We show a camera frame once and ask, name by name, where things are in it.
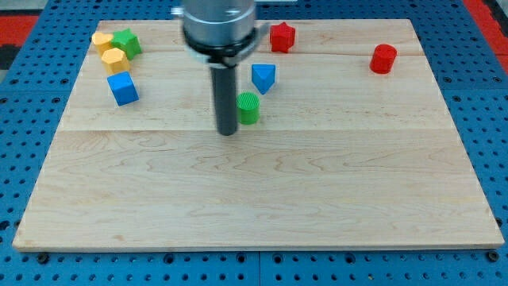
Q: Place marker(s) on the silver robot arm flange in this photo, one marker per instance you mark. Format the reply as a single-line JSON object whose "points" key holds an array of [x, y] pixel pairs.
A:
{"points": [[220, 33]]}

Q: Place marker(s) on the blue cube block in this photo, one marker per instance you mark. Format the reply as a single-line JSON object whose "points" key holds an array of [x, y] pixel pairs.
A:
{"points": [[123, 88]]}

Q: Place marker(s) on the green cylinder block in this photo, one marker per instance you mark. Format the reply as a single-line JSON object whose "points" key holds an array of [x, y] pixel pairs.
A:
{"points": [[248, 107]]}

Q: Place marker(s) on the blue triangular prism block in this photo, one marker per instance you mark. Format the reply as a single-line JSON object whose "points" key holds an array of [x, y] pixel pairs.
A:
{"points": [[263, 76]]}

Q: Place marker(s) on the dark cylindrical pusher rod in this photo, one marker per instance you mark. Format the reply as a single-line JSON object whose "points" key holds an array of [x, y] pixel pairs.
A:
{"points": [[224, 87]]}

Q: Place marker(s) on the light wooden board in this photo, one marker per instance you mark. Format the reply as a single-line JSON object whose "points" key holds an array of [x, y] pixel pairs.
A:
{"points": [[342, 158]]}

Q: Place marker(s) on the red star block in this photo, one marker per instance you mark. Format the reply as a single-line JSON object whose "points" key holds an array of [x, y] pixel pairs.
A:
{"points": [[282, 37]]}

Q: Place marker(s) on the red cylinder block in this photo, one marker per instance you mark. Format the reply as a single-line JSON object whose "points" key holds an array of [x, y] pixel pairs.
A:
{"points": [[383, 58]]}

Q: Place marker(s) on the yellow hexagon block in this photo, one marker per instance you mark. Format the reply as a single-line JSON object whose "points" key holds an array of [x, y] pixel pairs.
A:
{"points": [[115, 61]]}

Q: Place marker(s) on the green star block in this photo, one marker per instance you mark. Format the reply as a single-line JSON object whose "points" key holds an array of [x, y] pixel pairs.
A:
{"points": [[126, 41]]}

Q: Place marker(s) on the yellow heart block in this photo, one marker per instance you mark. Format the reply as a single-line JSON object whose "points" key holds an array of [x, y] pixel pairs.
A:
{"points": [[102, 42]]}

